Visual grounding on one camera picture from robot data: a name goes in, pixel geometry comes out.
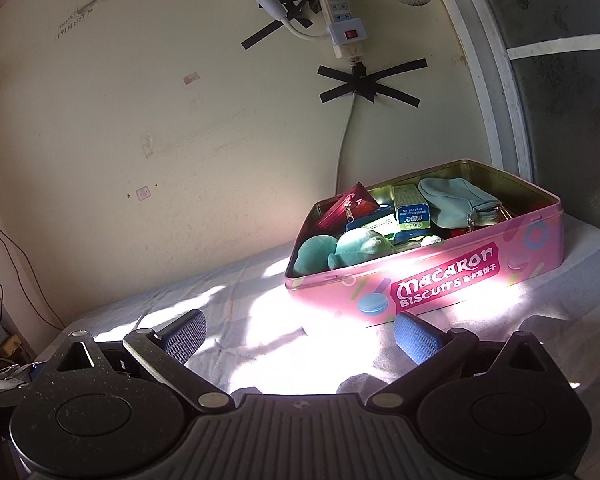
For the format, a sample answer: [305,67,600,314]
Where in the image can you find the white bed sheet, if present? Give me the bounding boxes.
[30,209,600,402]

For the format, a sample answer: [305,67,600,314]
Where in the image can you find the black tape cross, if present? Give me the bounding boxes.
[317,57,429,109]

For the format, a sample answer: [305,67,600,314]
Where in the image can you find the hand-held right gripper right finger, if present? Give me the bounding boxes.
[365,311,569,409]

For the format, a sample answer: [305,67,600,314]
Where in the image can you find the teal plush toy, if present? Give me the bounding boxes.
[292,229,397,278]

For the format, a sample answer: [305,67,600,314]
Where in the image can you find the teal zipper pouch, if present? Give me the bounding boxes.
[417,177,512,235]

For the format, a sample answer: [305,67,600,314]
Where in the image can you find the window with grey frame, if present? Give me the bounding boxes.
[449,0,600,241]

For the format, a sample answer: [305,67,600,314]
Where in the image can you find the black tape strips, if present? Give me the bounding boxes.
[240,0,345,51]

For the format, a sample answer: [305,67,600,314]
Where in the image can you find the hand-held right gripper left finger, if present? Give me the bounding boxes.
[31,309,235,414]

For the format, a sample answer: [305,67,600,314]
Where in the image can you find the green patterned box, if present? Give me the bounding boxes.
[392,183,432,232]

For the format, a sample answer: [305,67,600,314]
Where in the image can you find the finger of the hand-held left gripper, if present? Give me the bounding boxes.
[0,363,46,392]

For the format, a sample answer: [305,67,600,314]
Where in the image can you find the pink biscuit tin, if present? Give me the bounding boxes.
[284,159,565,329]

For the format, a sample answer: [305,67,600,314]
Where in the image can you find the white power strip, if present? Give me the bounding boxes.
[319,0,367,60]

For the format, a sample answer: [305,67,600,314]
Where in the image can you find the thin black wall cable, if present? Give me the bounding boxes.
[0,195,65,332]

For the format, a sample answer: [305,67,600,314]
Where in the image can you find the white power cable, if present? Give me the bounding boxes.
[334,91,357,197]

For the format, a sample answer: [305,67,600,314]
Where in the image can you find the blue polka dot headband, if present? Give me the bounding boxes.
[347,207,424,246]

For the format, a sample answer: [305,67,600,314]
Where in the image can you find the red zipper pouch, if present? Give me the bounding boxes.
[316,182,379,234]

